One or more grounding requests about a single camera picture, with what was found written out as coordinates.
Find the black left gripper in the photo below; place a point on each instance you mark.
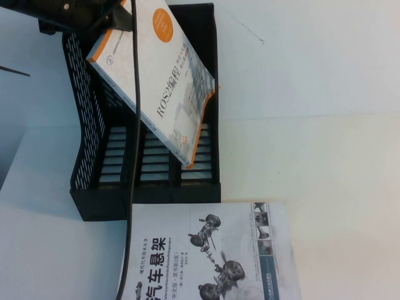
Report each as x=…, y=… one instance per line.
x=81, y=15

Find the white orange ROS2 book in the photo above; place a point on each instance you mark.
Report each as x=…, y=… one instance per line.
x=162, y=78

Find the black plastic book stand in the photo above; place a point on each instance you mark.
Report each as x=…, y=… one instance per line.
x=93, y=200

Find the grey car suspension book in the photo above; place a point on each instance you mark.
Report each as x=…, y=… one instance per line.
x=203, y=250

